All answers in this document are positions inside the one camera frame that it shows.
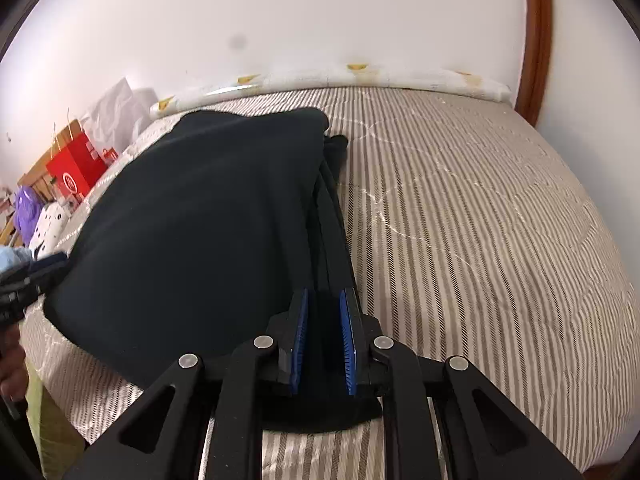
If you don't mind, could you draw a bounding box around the black sweatshirt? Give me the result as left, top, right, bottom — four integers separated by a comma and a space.
43, 107, 382, 432

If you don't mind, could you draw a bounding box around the person left hand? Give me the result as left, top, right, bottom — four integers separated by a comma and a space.
0, 324, 29, 402

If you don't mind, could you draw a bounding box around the light blue cloth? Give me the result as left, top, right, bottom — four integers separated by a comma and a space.
0, 245, 32, 273

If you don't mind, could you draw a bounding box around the purple plush toy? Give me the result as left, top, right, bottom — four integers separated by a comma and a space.
13, 186, 43, 246

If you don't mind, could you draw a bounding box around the green bed sheet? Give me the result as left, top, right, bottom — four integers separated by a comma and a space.
26, 361, 88, 479

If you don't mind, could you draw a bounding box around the wooden headboard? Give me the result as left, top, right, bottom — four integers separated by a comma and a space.
1, 119, 82, 246

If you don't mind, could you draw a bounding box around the red paper shopping bag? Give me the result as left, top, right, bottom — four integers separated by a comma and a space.
46, 119, 107, 202

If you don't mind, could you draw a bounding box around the white plastic shopping bag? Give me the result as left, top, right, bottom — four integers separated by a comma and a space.
80, 78, 157, 166

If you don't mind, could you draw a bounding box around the striped quilted mattress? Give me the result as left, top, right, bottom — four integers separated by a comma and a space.
19, 84, 640, 480

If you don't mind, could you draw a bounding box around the white yellow rolled bolster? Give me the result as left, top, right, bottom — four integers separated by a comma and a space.
150, 63, 512, 119

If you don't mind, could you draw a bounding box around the brown wooden door frame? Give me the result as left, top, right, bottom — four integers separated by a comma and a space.
515, 0, 553, 127

